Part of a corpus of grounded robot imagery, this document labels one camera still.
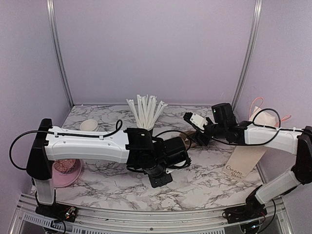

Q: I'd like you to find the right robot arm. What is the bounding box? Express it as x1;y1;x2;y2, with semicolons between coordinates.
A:
184;103;312;218

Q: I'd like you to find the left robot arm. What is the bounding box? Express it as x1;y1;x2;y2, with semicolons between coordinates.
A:
9;118;191;217

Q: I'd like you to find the brown cardboard cup carrier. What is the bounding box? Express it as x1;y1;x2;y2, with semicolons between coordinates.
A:
179;130;197;149

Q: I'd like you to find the black cup holding straws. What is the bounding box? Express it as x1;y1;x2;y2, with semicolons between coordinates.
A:
148;128;154;136

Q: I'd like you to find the kraft paper bag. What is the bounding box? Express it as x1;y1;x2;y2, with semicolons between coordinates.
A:
222;97;279;182

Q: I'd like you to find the bundle of white wrapped straws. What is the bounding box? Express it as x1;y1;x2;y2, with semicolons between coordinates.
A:
126;94;168;131

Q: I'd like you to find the stack of white paper cups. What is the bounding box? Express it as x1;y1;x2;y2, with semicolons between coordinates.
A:
79;119;99;132

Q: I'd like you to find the red patterned bowl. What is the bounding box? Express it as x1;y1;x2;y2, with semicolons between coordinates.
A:
53;159;76;174

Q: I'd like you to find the pink plate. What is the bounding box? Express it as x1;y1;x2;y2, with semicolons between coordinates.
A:
52;159;82;188

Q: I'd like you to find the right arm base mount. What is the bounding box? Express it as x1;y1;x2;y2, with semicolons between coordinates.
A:
222;187;267;224

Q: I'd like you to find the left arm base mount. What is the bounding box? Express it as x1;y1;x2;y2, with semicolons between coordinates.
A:
35;203;78;223

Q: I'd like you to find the right aluminium frame post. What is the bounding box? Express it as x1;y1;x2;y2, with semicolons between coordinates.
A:
232;0;263;110

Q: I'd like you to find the aluminium frame post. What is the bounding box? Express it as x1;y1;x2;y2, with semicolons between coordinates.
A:
232;0;263;110
46;0;74;108

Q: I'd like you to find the front aluminium rail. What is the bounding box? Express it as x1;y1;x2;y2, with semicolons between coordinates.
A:
8;194;293;234

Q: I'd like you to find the left aluminium frame post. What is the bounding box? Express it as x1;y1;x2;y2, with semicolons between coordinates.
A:
46;0;74;108

